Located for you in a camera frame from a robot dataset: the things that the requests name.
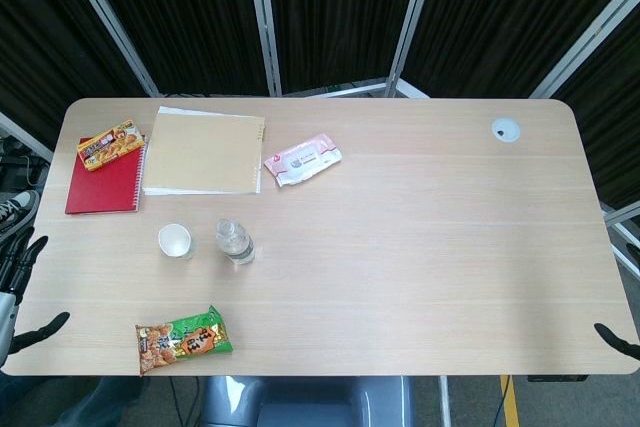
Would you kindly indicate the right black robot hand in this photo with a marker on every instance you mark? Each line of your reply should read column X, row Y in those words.
column 620, row 342

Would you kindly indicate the left black grey robot hand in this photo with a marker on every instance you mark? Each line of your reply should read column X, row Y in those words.
column 10, row 277

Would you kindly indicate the clear plastic water bottle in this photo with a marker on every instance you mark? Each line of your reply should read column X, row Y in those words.
column 235, row 244

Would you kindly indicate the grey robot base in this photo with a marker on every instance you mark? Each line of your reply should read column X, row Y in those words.
column 310, row 402

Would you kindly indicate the small white paper cup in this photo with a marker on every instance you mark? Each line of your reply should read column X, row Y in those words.
column 172, row 239

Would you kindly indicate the black white sneaker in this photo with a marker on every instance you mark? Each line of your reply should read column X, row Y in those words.
column 17, row 212

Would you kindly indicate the black desk control box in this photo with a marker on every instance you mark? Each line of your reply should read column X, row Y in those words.
column 557, row 378

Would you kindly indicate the red spiral notebook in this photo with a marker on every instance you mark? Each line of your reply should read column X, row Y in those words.
column 105, row 189

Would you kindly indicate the yellow curry box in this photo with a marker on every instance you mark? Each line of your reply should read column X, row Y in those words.
column 107, row 144

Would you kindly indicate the white table leg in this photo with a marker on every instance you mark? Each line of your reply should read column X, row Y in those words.
column 445, row 402

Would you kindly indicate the green orange snack bag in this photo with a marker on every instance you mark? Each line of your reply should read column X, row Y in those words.
column 185, row 339

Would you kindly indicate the tan kraft cover sketchbook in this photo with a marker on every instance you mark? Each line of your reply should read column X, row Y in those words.
column 200, row 152

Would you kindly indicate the black curtain screen panel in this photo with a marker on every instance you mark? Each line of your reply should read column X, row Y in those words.
column 340, row 12
column 500, row 12
column 610, row 112
column 190, row 17
column 45, row 37

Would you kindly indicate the pink wet wipes pack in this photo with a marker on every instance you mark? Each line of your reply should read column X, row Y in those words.
column 300, row 159

